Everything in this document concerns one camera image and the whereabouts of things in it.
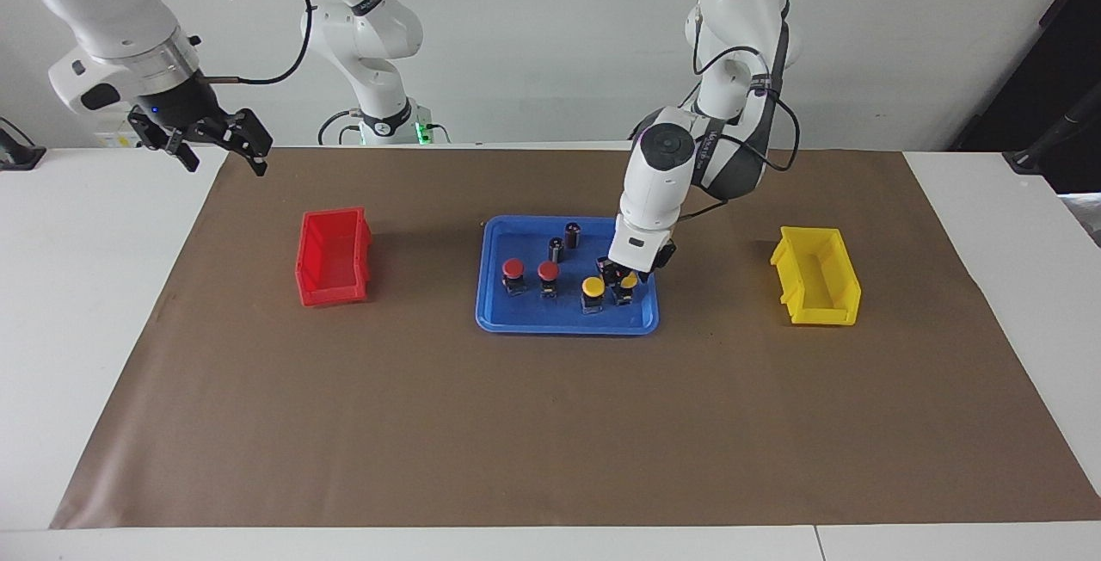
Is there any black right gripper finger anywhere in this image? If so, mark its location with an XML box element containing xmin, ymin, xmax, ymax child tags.
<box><xmin>126</xmin><ymin>111</ymin><xmax>201</xmax><ymax>174</ymax></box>
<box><xmin>221</xmin><ymin>108</ymin><xmax>275</xmax><ymax>177</ymax></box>

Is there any blue plastic tray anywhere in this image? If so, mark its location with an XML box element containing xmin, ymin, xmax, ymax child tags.
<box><xmin>475</xmin><ymin>215</ymin><xmax>661</xmax><ymax>336</ymax></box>

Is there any red plastic bin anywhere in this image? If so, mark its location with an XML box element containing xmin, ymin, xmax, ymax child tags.
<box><xmin>295</xmin><ymin>207</ymin><xmax>373</xmax><ymax>308</ymax></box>

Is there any yellow plastic bin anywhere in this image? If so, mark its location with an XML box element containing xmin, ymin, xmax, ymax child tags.
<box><xmin>770</xmin><ymin>226</ymin><xmax>862</xmax><ymax>326</ymax></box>

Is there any brown paper mat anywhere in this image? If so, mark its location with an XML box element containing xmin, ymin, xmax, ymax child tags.
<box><xmin>50</xmin><ymin>146</ymin><xmax>1101</xmax><ymax>530</ymax></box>

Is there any black backdrop panel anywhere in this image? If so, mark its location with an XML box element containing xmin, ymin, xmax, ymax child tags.
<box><xmin>949</xmin><ymin>0</ymin><xmax>1101</xmax><ymax>194</ymax></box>

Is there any black base cable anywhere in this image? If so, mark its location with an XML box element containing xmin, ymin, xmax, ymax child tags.
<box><xmin>317</xmin><ymin>109</ymin><xmax>361</xmax><ymax>147</ymax></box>

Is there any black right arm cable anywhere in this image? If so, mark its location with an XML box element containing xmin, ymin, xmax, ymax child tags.
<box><xmin>194</xmin><ymin>0</ymin><xmax>316</xmax><ymax>85</ymax></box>

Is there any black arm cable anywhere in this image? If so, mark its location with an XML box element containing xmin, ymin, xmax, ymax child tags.
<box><xmin>194</xmin><ymin>0</ymin><xmax>316</xmax><ymax>85</ymax></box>
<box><xmin>678</xmin><ymin>43</ymin><xmax>803</xmax><ymax>226</ymax></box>

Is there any black clamp mount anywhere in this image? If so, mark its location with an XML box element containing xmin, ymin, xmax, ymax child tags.
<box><xmin>0</xmin><ymin>118</ymin><xmax>47</xmax><ymax>171</ymax></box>

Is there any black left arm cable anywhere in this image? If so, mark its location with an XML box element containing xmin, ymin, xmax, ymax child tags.
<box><xmin>678</xmin><ymin>43</ymin><xmax>803</xmax><ymax>226</ymax></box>

